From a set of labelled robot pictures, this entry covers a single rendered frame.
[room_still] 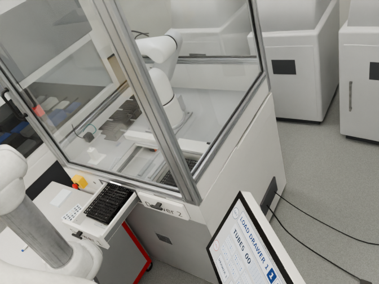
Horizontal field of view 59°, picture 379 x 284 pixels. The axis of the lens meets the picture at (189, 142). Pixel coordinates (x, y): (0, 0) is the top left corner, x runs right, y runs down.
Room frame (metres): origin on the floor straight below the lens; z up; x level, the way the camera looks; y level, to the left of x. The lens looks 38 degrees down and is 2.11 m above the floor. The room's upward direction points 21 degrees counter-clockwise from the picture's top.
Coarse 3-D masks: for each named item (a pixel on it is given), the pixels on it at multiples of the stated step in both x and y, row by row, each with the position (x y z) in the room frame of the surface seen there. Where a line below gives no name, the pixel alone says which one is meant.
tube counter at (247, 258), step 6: (246, 252) 0.62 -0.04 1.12; (246, 258) 0.60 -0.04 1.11; (252, 258) 0.58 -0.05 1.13; (246, 264) 0.59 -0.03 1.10; (252, 264) 0.57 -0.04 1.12; (252, 270) 0.56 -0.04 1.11; (258, 270) 0.54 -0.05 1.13; (252, 276) 0.54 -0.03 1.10; (258, 276) 0.53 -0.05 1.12; (258, 282) 0.51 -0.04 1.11; (264, 282) 0.50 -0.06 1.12
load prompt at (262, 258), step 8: (240, 216) 0.73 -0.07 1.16; (240, 224) 0.71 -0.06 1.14; (248, 224) 0.68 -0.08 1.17; (248, 232) 0.66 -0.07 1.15; (248, 240) 0.64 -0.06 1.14; (256, 240) 0.61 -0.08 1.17; (256, 248) 0.59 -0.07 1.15; (264, 248) 0.57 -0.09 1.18; (256, 256) 0.58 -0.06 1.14; (264, 256) 0.55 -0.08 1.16; (264, 264) 0.54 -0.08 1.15; (272, 264) 0.51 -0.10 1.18; (264, 272) 0.52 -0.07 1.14; (272, 272) 0.50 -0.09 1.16; (272, 280) 0.48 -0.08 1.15; (280, 280) 0.46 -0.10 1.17
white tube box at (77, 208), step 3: (78, 204) 1.52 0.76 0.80; (75, 207) 1.51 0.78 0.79; (78, 207) 1.50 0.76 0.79; (81, 207) 1.48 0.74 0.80; (69, 210) 1.50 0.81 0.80; (75, 210) 1.48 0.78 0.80; (78, 210) 1.47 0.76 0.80; (66, 213) 1.48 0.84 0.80; (72, 213) 1.47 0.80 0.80; (75, 213) 1.46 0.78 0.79; (63, 216) 1.47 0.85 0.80; (66, 216) 1.46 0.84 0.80; (69, 216) 1.45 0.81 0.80; (72, 216) 1.44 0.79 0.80; (66, 219) 1.44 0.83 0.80; (69, 219) 1.43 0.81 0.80
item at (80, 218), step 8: (104, 184) 1.49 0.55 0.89; (96, 192) 1.45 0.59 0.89; (128, 200) 1.29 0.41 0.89; (136, 200) 1.31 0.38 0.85; (88, 208) 1.37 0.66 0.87; (128, 208) 1.26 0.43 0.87; (80, 216) 1.33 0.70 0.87; (120, 216) 1.22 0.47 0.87; (80, 224) 1.31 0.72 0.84; (88, 224) 1.29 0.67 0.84; (104, 224) 1.25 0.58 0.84; (112, 224) 1.18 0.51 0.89; (120, 224) 1.20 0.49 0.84; (96, 232) 1.21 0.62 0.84; (104, 232) 1.14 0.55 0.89; (112, 232) 1.16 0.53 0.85
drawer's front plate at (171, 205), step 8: (144, 200) 1.26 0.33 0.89; (152, 200) 1.21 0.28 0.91; (160, 200) 1.17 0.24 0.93; (168, 200) 1.15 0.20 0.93; (152, 208) 1.24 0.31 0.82; (168, 208) 1.15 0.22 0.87; (176, 208) 1.11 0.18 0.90; (184, 208) 1.09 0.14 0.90; (176, 216) 1.13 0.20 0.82; (184, 216) 1.09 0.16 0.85
